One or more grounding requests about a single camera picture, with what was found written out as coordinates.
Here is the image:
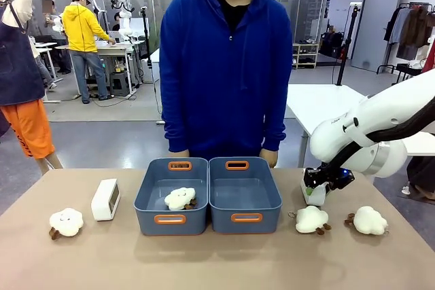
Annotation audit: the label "white sheep plush toy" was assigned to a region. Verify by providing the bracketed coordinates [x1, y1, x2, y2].
[288, 205, 332, 236]
[48, 207, 85, 241]
[164, 187, 198, 212]
[343, 205, 390, 237]

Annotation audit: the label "person with blurred face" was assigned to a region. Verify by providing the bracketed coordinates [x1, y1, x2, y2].
[41, 0, 73, 75]

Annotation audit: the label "person's right hand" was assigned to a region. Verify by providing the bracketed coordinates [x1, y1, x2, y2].
[168, 148, 191, 160]

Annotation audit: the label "white table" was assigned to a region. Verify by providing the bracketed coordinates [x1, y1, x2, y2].
[286, 83, 435, 168]

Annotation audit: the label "black camera tripod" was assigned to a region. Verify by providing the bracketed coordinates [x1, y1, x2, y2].
[335, 2, 362, 87]

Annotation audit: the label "person in blue hoodie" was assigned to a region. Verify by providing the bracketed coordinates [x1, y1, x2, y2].
[158, 0, 294, 169]

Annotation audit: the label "person in denim apron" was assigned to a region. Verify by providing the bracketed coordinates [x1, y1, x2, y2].
[0, 0, 64, 176]

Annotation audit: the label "blue basket orange handles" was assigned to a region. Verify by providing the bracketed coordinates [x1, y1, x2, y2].
[133, 157, 209, 237]
[208, 156, 283, 235]

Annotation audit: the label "person in yellow hoodie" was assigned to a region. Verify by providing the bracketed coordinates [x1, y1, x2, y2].
[61, 0, 117, 105]

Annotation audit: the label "grey step stool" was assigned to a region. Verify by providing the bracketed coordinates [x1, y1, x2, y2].
[109, 72, 131, 98]

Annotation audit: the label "clothes rack with coats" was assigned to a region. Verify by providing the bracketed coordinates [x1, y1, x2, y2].
[376, 1, 435, 84]

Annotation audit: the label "low shelf with shoes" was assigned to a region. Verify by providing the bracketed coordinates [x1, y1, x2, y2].
[291, 42, 321, 70]

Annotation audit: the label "person's left hand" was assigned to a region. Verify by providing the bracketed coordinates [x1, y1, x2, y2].
[259, 147, 279, 169]

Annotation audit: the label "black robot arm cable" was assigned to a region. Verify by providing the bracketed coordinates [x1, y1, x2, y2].
[321, 98, 435, 177]

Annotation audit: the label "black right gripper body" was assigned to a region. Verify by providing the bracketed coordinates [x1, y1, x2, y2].
[303, 163, 356, 192]

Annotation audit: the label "background work desk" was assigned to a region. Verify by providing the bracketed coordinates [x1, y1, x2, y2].
[54, 41, 143, 99]

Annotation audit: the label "black tripod stand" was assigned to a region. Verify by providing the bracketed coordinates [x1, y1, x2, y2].
[139, 5, 154, 84]

